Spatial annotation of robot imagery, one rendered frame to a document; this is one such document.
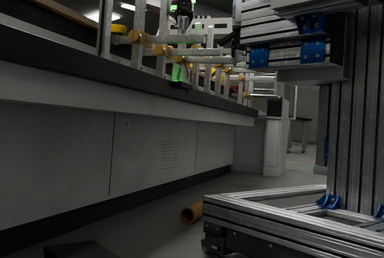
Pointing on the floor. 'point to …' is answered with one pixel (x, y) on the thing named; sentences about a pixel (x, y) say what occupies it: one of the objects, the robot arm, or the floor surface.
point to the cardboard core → (191, 212)
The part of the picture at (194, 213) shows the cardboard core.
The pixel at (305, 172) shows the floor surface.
